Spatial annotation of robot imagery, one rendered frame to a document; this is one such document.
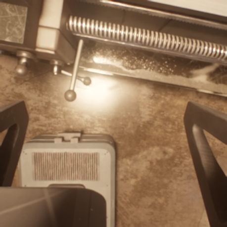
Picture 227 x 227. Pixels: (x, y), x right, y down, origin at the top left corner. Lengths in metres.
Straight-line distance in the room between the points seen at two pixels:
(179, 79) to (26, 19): 0.68
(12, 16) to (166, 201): 1.40
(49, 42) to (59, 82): 0.82
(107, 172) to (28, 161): 0.42
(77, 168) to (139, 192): 0.54
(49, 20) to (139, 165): 1.10
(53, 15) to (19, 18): 0.10
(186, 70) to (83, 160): 0.68
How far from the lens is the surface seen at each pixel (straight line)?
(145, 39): 0.62
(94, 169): 1.15
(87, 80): 0.76
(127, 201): 1.54
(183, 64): 0.98
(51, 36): 0.56
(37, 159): 1.19
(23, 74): 0.58
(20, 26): 0.50
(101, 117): 1.34
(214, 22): 0.65
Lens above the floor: 1.33
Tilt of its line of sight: 83 degrees down
